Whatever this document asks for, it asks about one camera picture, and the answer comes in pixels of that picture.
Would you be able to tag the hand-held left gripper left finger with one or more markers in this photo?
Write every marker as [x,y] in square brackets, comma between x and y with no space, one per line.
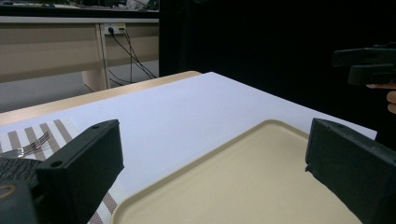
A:
[84,161]

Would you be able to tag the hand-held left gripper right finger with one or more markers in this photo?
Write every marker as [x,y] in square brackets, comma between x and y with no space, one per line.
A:
[355,161]

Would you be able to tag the brown striped placemat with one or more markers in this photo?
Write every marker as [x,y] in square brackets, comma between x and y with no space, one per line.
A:
[63,132]

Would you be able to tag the silver metal fork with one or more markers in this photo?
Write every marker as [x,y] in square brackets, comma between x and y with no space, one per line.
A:
[31,148]

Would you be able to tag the white paper sheet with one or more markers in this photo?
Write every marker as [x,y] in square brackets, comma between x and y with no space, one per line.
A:
[186,112]

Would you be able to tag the beige office desk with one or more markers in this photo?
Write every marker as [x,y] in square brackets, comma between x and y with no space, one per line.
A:
[49,49]

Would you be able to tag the beige plastic tray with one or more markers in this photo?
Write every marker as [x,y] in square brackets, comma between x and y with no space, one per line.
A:
[236,183]

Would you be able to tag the white power outlet strip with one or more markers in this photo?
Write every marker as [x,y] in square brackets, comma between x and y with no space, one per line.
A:
[114,28]

